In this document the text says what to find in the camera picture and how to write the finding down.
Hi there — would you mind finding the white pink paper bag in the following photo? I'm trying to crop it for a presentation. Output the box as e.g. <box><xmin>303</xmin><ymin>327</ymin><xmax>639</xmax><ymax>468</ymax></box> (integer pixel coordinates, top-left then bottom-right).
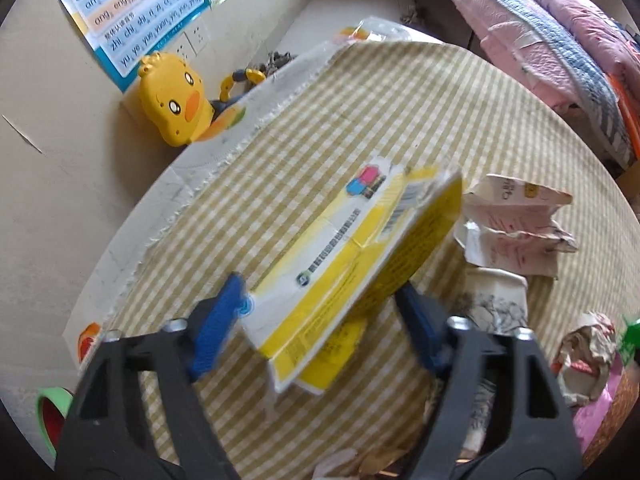
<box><xmin>454</xmin><ymin>174</ymin><xmax>578</xmax><ymax>278</ymax></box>

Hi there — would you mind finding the yellow white cardboard box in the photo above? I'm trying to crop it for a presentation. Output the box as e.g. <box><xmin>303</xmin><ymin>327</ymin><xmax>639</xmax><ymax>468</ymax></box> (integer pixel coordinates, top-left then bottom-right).
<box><xmin>240</xmin><ymin>157</ymin><xmax>463</xmax><ymax>394</ymax></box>

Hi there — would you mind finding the pink quilt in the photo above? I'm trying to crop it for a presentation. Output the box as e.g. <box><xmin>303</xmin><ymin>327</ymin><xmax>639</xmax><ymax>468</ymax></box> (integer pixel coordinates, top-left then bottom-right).
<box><xmin>535</xmin><ymin>0</ymin><xmax>639</xmax><ymax>100</ymax></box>

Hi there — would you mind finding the yellow duck potty seat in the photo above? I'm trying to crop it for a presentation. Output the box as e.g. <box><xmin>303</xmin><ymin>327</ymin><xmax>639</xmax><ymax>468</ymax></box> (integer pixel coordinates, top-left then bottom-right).
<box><xmin>138</xmin><ymin>52</ymin><xmax>266</xmax><ymax>148</ymax></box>

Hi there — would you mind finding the yellow checked tablecloth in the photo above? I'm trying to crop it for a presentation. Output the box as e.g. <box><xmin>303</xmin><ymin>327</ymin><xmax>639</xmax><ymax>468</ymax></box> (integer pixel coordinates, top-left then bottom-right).
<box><xmin>113</xmin><ymin>42</ymin><xmax>639</xmax><ymax>479</ymax></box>

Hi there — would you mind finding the black white floral carton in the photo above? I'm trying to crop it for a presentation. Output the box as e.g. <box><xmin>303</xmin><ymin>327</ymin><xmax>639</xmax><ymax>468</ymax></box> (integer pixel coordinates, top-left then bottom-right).
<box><xmin>457</xmin><ymin>268</ymin><xmax>528</xmax><ymax>458</ymax></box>

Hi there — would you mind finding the blue pinyin wall poster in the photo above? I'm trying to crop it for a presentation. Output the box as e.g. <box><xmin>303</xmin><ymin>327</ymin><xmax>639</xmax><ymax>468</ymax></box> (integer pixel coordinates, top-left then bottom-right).
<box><xmin>60</xmin><ymin>0</ymin><xmax>209</xmax><ymax>91</ymax></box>

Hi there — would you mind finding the bed with plaid blanket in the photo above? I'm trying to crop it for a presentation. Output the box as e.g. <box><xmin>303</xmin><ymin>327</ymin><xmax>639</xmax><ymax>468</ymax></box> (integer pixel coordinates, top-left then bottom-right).
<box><xmin>409</xmin><ymin>0</ymin><xmax>640</xmax><ymax>172</ymax></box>

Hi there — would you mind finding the red green-rimmed trash bin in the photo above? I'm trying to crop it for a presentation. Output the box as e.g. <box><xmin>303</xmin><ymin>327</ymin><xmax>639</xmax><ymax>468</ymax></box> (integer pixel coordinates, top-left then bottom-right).
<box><xmin>36</xmin><ymin>387</ymin><xmax>73</xmax><ymax>458</ymax></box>

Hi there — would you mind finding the orange box on bed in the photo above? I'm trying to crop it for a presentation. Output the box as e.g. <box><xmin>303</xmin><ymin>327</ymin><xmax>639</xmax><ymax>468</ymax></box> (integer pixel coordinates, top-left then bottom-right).
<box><xmin>606</xmin><ymin>74</ymin><xmax>640</xmax><ymax>157</ymax></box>

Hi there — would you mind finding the pink foil wrapper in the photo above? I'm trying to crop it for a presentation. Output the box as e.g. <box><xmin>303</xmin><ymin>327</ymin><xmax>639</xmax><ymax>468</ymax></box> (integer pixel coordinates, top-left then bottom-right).
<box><xmin>573</xmin><ymin>353</ymin><xmax>624</xmax><ymax>453</ymax></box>

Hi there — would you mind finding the brown paper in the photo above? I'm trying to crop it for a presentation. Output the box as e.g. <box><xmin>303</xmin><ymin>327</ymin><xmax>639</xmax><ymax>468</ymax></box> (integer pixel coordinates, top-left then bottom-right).
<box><xmin>551</xmin><ymin>311</ymin><xmax>616</xmax><ymax>408</ymax></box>

